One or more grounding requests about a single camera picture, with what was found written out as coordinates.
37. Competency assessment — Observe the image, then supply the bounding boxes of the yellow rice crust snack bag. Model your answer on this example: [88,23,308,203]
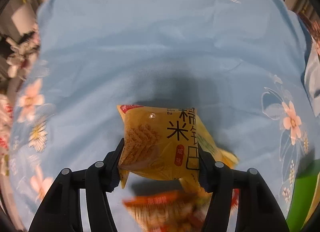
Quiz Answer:
[117,105,239,192]

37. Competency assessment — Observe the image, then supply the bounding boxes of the orange panda snack bag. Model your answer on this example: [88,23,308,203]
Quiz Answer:
[122,188,241,232]

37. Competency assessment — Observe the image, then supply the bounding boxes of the green storage box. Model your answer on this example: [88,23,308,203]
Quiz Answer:
[286,159,319,231]

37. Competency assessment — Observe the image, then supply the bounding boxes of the light blue floral cloth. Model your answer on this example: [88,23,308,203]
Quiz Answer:
[9,0,319,229]

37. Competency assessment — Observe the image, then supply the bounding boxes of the white flower ornament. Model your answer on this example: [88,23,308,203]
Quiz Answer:
[6,28,41,80]

